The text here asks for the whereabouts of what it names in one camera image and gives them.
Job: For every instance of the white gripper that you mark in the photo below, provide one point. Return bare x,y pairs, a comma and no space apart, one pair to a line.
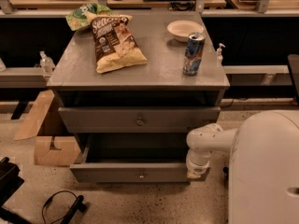
196,168

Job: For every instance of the grey drawer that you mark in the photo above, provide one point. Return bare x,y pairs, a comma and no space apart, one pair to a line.
134,119
134,158

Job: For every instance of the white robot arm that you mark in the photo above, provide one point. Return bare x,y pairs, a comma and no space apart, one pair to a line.
263,166

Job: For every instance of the grey drawer cabinet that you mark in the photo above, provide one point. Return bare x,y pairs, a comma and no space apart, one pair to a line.
160,82

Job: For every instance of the grey top drawer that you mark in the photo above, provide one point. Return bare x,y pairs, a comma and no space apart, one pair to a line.
134,119

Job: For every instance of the black stand leg left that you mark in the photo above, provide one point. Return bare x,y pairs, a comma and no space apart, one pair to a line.
78,205

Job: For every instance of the white pump bottle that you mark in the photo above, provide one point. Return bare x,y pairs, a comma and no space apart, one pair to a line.
219,54

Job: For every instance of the blue drink can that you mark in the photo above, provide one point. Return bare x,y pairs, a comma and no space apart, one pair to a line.
193,53

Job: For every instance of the white bowl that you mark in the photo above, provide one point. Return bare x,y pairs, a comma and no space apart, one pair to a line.
180,30

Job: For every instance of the brown yellow chip bag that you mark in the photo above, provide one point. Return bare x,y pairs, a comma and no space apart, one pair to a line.
115,46

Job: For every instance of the cardboard box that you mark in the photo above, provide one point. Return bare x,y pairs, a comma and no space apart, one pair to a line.
54,146

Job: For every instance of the black crate left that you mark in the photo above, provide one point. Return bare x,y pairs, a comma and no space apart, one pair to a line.
9,183

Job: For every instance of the clear sanitizer bottle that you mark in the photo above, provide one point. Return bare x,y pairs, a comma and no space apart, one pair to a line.
46,63

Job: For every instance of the green snack bag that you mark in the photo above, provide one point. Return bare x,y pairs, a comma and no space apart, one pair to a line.
77,19

